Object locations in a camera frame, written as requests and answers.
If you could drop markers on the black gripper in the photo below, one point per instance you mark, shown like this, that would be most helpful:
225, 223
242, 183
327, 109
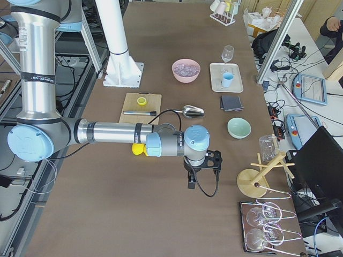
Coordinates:
192, 171

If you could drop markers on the metal ice scoop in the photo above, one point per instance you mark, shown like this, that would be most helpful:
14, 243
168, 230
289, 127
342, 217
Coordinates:
189, 111

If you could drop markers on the wooden cup tree stand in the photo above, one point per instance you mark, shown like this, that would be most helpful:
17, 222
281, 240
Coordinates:
253, 183

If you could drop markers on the light blue cup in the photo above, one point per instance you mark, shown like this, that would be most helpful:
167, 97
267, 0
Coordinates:
227, 79

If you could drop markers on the pink bowl of ice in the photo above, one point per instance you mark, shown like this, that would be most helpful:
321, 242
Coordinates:
185, 70

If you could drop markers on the yellow lemon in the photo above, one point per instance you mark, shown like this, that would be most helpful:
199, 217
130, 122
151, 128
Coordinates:
138, 148

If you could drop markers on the green ceramic bowl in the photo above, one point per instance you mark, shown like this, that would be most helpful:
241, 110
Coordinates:
238, 128

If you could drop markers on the black glass holder tray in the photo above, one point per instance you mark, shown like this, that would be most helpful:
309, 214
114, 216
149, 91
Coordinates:
289, 235

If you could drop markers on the metal muddler black tip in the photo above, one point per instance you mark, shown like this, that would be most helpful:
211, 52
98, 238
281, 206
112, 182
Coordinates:
140, 113

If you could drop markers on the upside-down wine glass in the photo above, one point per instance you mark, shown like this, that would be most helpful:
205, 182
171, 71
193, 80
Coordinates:
264, 239
258, 216

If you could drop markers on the wooden cutting board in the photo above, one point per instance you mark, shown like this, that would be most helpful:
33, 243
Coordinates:
130, 104

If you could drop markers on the halved lemon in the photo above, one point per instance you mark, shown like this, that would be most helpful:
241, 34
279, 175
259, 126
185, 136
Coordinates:
142, 101

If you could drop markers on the cream serving tray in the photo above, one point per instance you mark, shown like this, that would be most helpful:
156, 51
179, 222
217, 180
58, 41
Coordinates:
216, 72

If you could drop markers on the blue teach pendant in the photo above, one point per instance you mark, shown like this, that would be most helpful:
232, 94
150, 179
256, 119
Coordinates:
300, 128
309, 88

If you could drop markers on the black monitor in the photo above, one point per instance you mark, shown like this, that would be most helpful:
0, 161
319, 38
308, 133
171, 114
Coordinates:
318, 168

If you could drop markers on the clear wine glass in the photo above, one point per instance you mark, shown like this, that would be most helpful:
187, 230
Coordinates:
227, 54

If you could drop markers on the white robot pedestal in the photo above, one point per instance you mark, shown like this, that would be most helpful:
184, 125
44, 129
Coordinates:
122, 70

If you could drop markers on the wire rack with cups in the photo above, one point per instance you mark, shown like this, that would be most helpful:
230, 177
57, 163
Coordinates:
224, 11

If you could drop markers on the aluminium frame post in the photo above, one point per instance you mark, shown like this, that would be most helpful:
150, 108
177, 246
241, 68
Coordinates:
279, 38

